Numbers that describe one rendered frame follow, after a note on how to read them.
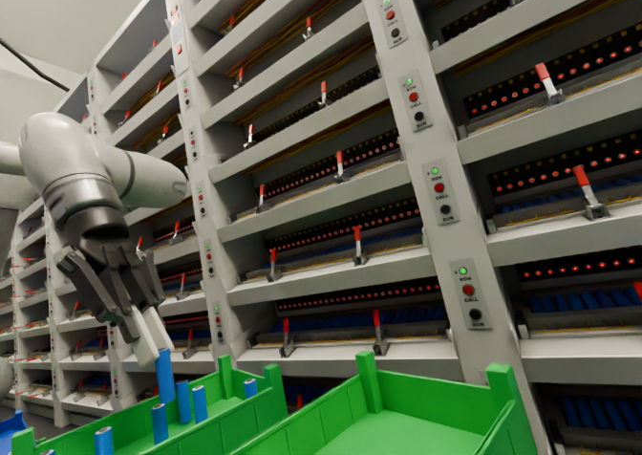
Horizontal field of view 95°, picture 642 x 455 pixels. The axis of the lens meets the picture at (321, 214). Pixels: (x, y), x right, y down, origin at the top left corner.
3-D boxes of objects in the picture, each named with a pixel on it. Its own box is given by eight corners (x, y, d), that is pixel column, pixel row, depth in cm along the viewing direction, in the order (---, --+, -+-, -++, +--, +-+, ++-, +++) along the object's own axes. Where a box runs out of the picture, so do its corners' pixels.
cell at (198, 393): (199, 436, 44) (193, 389, 45) (195, 432, 45) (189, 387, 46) (211, 429, 45) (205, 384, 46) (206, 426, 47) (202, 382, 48)
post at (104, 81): (127, 447, 115) (95, 58, 143) (116, 444, 119) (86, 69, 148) (176, 419, 132) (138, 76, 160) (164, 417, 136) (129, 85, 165)
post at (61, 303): (60, 427, 150) (45, 119, 179) (54, 425, 155) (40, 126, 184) (106, 407, 167) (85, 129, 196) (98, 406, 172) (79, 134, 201)
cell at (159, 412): (157, 461, 40) (152, 409, 41) (154, 456, 41) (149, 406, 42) (172, 453, 41) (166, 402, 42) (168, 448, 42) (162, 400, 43)
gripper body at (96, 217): (105, 235, 50) (127, 281, 48) (46, 234, 42) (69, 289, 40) (133, 207, 49) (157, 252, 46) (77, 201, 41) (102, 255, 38)
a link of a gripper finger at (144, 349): (139, 309, 40) (134, 310, 39) (160, 356, 38) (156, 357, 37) (125, 321, 41) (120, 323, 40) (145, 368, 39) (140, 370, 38)
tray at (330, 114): (390, 97, 63) (369, 33, 62) (212, 184, 94) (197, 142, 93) (409, 105, 81) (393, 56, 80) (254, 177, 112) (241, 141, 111)
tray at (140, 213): (195, 193, 99) (184, 166, 98) (112, 233, 130) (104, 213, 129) (237, 184, 116) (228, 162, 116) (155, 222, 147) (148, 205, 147)
